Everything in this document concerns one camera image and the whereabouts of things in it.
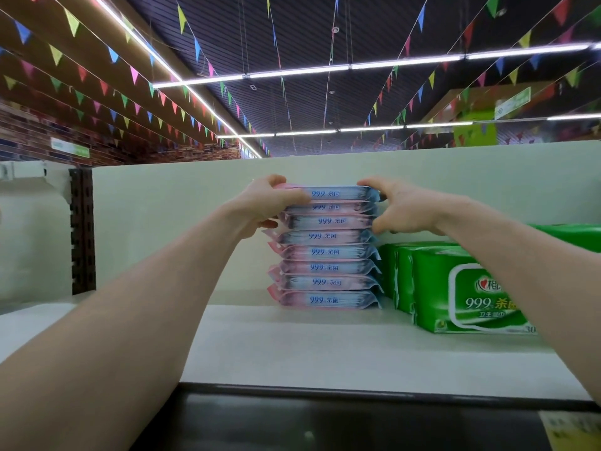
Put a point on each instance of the person's right hand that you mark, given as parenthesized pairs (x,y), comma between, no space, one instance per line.
(413,209)

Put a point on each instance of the person's left hand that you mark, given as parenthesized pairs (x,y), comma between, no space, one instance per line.
(258,204)

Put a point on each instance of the metal store shelving unit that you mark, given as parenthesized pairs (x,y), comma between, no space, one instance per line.
(169,211)

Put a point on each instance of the stack of pink blue packets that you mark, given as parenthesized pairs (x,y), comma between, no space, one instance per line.
(324,267)

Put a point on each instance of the person's right forearm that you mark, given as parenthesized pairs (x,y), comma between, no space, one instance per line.
(535,277)

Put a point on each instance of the person's left forearm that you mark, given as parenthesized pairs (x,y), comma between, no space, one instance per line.
(103,352)

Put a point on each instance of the short ceiling light strip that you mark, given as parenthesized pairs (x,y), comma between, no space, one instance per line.
(376,128)

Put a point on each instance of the green yellow store sign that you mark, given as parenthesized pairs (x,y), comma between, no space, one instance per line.
(484,126)

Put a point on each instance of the long ceiling light strip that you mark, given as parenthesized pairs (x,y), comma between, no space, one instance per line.
(376,64)

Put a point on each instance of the diagonal ceiling light strip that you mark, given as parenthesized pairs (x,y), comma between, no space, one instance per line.
(178,75)

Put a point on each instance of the green wall sign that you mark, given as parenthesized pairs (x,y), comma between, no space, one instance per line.
(70,147)

